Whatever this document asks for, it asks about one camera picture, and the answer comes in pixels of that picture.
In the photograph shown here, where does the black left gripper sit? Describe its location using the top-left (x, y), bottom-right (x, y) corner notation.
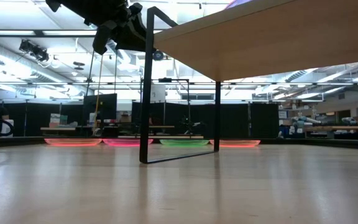
top-left (45, 0), bottom-right (150, 55)

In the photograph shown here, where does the pink translucent plate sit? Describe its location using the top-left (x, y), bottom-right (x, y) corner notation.
top-left (224, 0), bottom-right (253, 9)
top-left (103, 138), bottom-right (154, 147)

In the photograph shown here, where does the orange translucent plate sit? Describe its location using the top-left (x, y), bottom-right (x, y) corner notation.
top-left (44, 138), bottom-right (103, 147)
top-left (209, 139), bottom-right (261, 148)

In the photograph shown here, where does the wooden shelf with black legs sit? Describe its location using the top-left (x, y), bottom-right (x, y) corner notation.
top-left (139, 0), bottom-right (358, 165)

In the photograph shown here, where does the round black ceiling device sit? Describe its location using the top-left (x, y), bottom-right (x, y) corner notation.
top-left (152, 49), bottom-right (165, 62)

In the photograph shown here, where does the yellow pole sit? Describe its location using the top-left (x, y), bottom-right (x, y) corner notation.
top-left (92, 54), bottom-right (104, 134)

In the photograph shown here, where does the wooden background table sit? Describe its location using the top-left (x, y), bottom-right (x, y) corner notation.
top-left (40, 126), bottom-right (85, 131)

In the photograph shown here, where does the black partition curtain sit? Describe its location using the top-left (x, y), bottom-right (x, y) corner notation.
top-left (131, 101), bottom-right (279, 139)
top-left (3, 102), bottom-right (85, 138)

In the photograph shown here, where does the green translucent plate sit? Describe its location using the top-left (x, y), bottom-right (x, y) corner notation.
top-left (159, 139), bottom-right (210, 147)

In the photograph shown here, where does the wooden background workbench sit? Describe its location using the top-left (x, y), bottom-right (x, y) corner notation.
top-left (303, 125), bottom-right (358, 132)

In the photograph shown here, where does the black ceiling camera rig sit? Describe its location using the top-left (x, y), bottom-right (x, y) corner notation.
top-left (19, 39), bottom-right (50, 63)

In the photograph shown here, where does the black aluminium table frame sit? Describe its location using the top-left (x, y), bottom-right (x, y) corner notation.
top-left (0, 134), bottom-right (358, 151)

